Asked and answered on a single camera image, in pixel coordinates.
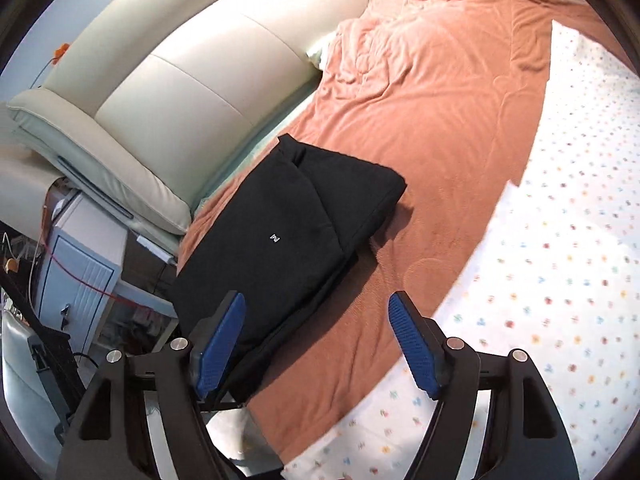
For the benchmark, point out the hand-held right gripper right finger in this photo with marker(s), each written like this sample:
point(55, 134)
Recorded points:
point(415, 345)

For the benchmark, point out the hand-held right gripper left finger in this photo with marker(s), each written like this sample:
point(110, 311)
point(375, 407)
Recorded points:
point(220, 345)

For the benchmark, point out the black garment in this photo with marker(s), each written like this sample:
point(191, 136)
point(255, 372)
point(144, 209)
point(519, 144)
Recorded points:
point(280, 240)

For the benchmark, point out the white power strip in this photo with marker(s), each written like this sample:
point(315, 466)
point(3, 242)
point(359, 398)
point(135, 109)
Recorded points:
point(156, 249)

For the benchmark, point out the white fruit-print sheet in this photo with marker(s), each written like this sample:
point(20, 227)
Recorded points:
point(550, 260)

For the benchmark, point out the white bedside cabinet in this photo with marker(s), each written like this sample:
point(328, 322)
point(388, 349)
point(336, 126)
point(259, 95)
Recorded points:
point(75, 270)

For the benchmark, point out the black metal stand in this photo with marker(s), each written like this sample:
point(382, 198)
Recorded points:
point(45, 340)

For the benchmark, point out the orange blanket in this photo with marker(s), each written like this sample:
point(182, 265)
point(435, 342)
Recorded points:
point(425, 110)

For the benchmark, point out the cream padded headboard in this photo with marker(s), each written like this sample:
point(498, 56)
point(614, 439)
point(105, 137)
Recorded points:
point(200, 85)

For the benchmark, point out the small orange ornament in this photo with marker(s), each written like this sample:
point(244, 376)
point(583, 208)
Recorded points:
point(61, 51)

